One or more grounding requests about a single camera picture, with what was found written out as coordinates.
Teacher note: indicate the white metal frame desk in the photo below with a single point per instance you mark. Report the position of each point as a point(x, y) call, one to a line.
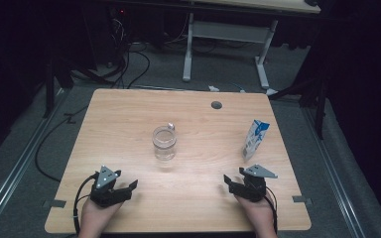
point(228, 31)

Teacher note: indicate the metal floor rail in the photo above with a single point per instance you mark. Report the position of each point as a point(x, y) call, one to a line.
point(320, 142)
point(20, 165)

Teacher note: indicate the black metal stand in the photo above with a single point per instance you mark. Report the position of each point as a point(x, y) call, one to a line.
point(49, 92)
point(320, 109)

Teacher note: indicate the person's right hand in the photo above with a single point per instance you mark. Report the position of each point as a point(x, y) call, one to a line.
point(261, 214)

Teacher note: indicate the clear glass jar with lid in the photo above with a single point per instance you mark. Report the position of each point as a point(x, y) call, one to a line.
point(164, 145)

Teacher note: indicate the white and blue pouch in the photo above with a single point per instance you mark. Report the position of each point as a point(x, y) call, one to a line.
point(254, 142)

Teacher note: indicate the small white plug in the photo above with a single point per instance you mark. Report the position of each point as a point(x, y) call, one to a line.
point(213, 88)

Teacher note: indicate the grey tape strip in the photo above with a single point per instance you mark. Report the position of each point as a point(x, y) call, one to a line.
point(301, 199)
point(55, 203)

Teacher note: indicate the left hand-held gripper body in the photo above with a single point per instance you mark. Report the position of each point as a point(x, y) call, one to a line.
point(107, 195)

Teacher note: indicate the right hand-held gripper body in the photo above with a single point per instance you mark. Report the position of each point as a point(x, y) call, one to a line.
point(253, 188)

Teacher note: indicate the person's left hand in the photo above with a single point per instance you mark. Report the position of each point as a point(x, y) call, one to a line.
point(94, 218)

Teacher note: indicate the dark round table grommet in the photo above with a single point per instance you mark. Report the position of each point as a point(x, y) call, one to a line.
point(216, 105)

